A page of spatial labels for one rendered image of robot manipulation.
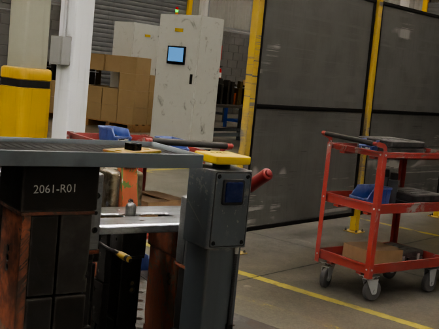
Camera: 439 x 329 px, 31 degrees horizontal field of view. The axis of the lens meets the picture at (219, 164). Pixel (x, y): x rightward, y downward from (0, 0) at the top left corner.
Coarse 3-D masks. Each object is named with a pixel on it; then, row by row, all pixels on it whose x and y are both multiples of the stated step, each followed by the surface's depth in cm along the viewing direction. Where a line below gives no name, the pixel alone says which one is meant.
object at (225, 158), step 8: (200, 152) 115; (208, 152) 115; (216, 152) 116; (224, 152) 117; (208, 160) 113; (216, 160) 112; (224, 160) 112; (232, 160) 113; (240, 160) 114; (248, 160) 115
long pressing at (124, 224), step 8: (104, 208) 151; (112, 208) 152; (120, 208) 153; (144, 208) 155; (152, 208) 156; (160, 208) 157; (168, 208) 158; (176, 208) 158; (120, 216) 147; (128, 216) 146; (136, 216) 146; (160, 216) 149; (168, 216) 149; (176, 216) 150; (104, 224) 135; (112, 224) 136; (120, 224) 136; (128, 224) 137; (136, 224) 138; (144, 224) 139; (152, 224) 139; (160, 224) 140; (168, 224) 141; (176, 224) 142; (104, 232) 134; (112, 232) 135; (120, 232) 136; (128, 232) 137; (136, 232) 137; (144, 232) 138; (152, 232) 139
